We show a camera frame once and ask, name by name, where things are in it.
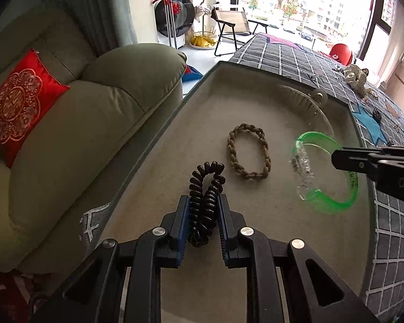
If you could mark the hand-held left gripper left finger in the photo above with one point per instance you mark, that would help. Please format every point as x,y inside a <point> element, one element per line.
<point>184,228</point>

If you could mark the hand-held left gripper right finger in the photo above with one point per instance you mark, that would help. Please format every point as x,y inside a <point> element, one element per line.
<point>222,228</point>

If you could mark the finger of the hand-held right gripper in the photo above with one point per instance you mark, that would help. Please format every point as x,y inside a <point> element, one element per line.
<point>351,158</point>

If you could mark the green translucent bangle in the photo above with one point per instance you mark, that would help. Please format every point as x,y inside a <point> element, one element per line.
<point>314,137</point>

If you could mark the grey shallow box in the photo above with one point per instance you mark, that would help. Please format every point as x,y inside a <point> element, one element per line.
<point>202,134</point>

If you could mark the red stool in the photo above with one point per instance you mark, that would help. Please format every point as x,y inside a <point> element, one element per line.
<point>340,52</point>

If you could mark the grey plaid blanket with stars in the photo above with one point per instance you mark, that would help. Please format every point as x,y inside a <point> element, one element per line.
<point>289,57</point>

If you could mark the beige sofa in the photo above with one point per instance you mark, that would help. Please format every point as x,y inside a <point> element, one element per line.
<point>114,124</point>

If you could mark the blue and red cloth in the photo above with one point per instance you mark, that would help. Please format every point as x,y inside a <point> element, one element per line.
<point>191,74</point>

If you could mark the large window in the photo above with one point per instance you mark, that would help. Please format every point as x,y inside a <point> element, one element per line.
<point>306,6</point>

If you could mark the folding chair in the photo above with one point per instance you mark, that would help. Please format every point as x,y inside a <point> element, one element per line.
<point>234,20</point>

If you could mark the dark red patterned rug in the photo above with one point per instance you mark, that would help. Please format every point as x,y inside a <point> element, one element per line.
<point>6,292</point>

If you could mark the red embroidered cushion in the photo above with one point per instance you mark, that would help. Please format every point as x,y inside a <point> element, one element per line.
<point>20,104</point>

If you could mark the red and white mop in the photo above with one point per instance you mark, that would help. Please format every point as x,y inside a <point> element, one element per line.
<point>170,20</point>

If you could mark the white washing machine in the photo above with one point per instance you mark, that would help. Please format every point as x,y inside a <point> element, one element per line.
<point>175,13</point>

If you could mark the grey curtain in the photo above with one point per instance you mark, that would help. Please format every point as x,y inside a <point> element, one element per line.
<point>87,6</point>

